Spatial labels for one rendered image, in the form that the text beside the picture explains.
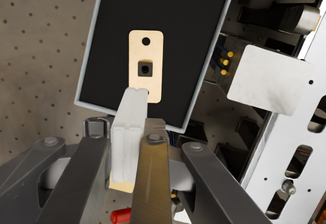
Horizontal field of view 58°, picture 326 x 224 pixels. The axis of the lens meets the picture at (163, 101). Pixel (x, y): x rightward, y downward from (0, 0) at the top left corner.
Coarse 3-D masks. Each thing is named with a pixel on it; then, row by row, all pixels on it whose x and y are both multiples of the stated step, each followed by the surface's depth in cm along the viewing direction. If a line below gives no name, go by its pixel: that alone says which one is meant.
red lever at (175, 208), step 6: (174, 198) 52; (174, 204) 50; (180, 204) 51; (114, 210) 45; (120, 210) 45; (126, 210) 45; (174, 210) 51; (180, 210) 52; (114, 216) 44; (120, 216) 44; (126, 216) 45; (114, 222) 44; (120, 222) 44
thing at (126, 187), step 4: (112, 184) 39; (116, 184) 39; (120, 184) 39; (124, 184) 39; (128, 184) 39; (132, 184) 39; (112, 188) 39; (116, 188) 39; (120, 188) 39; (124, 188) 39; (128, 188) 39; (132, 188) 39
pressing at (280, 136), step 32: (320, 0) 47; (320, 32) 49; (320, 64) 51; (320, 96) 52; (288, 128) 54; (256, 160) 56; (288, 160) 56; (320, 160) 56; (256, 192) 59; (320, 192) 59
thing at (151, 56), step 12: (132, 36) 33; (144, 36) 33; (156, 36) 33; (132, 48) 33; (144, 48) 33; (156, 48) 33; (132, 60) 34; (144, 60) 34; (156, 60) 34; (132, 72) 34; (144, 72) 34; (156, 72) 34; (132, 84) 34; (144, 84) 34; (156, 84) 34; (156, 96) 35
